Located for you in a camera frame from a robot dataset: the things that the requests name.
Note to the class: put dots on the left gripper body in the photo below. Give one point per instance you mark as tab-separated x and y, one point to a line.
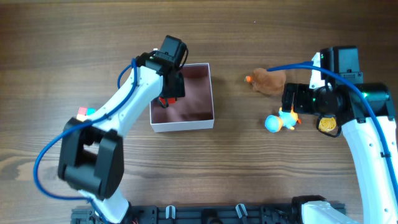
176	89

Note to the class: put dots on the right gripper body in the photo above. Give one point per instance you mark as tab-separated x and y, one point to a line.
288	98

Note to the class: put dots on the red toy fire truck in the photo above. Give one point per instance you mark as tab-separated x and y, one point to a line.
166	102

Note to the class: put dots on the colourful two-by-two puzzle cube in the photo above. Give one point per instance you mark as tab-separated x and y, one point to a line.
84	112

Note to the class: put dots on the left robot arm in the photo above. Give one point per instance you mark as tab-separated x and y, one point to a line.
92	155

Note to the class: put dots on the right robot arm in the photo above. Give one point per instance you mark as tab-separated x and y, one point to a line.
365	116

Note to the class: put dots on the brown plush toy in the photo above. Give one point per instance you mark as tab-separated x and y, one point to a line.
267	83

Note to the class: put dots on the pink white open box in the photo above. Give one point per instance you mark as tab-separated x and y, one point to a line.
193	111

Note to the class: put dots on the yellow round token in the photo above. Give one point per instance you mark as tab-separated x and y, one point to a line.
326	124

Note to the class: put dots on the blue orange toy figure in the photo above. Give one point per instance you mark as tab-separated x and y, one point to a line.
288	120

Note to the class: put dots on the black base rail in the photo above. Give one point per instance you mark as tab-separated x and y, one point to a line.
265	214

